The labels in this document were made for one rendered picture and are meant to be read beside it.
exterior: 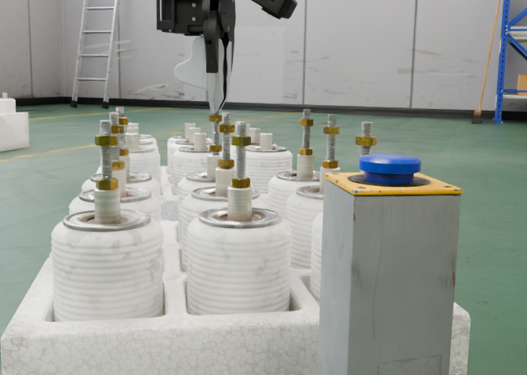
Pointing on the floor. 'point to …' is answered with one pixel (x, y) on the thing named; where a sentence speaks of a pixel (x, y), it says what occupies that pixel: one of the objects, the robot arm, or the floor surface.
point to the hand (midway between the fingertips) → (220, 102)
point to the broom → (488, 61)
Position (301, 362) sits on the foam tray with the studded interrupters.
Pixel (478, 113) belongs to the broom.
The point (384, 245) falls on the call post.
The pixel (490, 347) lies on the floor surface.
